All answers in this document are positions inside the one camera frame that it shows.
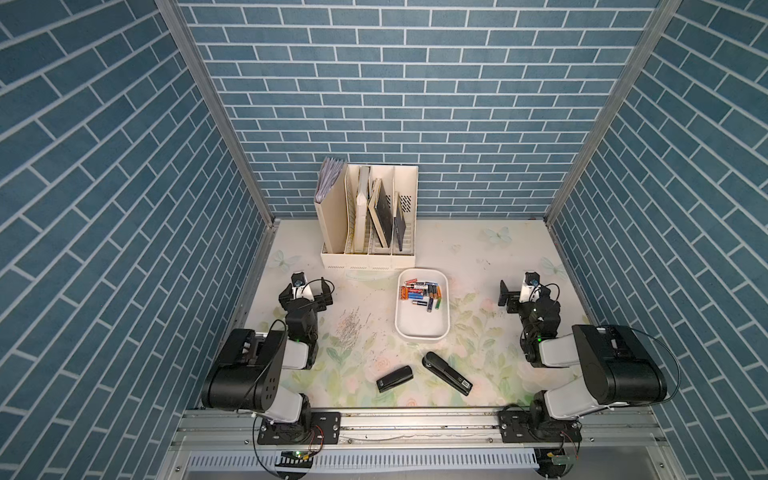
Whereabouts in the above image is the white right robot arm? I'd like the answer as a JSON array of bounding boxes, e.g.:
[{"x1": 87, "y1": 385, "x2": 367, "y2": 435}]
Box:
[{"x1": 498, "y1": 272, "x2": 673, "y2": 424}]

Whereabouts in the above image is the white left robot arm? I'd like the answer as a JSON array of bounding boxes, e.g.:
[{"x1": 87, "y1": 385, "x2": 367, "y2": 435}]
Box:
[{"x1": 201, "y1": 272, "x2": 335, "y2": 431}]

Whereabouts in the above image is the white plastic storage tray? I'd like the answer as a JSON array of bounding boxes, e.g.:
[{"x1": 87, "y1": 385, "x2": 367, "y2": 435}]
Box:
[{"x1": 395, "y1": 268, "x2": 451, "y2": 342}]

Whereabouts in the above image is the beige file organizer rack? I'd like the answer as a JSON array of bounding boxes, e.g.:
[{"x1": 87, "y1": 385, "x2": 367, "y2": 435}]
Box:
[{"x1": 313, "y1": 161, "x2": 419, "y2": 270}]

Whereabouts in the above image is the large black stapler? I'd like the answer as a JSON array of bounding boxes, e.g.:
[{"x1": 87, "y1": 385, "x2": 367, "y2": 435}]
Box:
[{"x1": 422, "y1": 351, "x2": 473, "y2": 396}]

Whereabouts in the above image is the small black stapler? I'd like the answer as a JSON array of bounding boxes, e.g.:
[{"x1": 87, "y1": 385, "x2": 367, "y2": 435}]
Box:
[{"x1": 376, "y1": 365, "x2": 413, "y2": 393}]

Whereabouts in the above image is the black framed tablet board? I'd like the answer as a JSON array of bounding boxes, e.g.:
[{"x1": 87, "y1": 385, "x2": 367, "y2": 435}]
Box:
[{"x1": 368, "y1": 178, "x2": 393, "y2": 248}]

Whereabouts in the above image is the dark small notebook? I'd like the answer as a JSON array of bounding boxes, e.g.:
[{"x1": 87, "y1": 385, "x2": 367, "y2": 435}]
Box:
[{"x1": 393, "y1": 192, "x2": 406, "y2": 252}]

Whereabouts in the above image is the purple paper stack folder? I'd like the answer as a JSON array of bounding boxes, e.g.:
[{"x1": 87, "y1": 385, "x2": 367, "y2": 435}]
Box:
[{"x1": 314, "y1": 157, "x2": 346, "y2": 204}]

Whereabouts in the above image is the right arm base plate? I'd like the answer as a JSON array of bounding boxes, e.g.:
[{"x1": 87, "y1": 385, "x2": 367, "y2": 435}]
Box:
[{"x1": 497, "y1": 408, "x2": 582, "y2": 443}]

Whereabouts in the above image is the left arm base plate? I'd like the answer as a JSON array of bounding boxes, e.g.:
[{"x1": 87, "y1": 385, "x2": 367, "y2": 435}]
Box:
[{"x1": 256, "y1": 409, "x2": 342, "y2": 446}]

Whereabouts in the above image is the aluminium front rail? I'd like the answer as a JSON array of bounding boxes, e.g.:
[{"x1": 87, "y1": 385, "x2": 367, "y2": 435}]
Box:
[{"x1": 169, "y1": 407, "x2": 668, "y2": 451}]

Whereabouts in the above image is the white ribbed cable duct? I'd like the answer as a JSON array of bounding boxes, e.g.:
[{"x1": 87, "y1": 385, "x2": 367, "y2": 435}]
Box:
[{"x1": 187, "y1": 448, "x2": 539, "y2": 474}]

